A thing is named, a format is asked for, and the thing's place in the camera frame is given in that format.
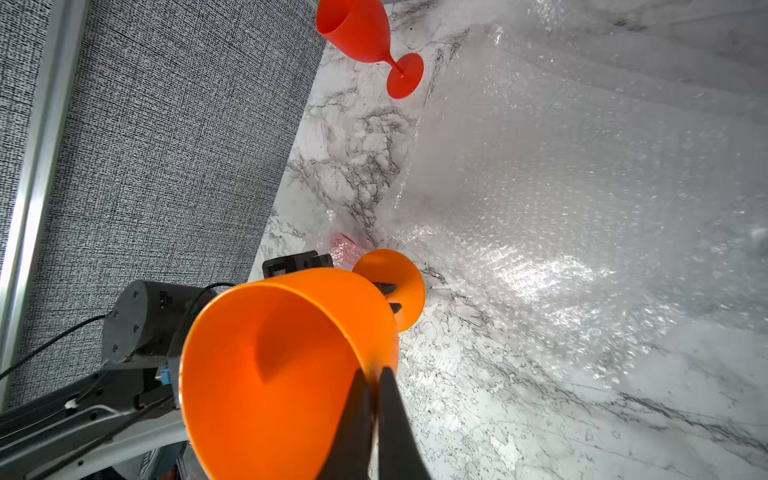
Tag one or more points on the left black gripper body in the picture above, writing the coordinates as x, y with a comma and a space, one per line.
142, 341

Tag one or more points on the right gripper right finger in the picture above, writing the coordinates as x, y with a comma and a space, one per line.
398, 454

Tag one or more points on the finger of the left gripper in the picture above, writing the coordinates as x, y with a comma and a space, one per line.
385, 288
295, 263

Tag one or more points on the wrapped red wine glass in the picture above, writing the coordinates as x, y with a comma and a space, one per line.
345, 252

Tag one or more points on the orange wine glass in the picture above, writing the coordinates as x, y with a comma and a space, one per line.
266, 366

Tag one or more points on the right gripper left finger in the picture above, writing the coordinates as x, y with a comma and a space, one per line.
350, 452

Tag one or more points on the red plastic wine glass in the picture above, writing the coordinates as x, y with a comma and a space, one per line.
361, 30

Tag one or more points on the clear bubble wrap sheet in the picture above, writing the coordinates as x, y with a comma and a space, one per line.
595, 173

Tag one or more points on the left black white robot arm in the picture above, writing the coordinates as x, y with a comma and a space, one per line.
57, 430

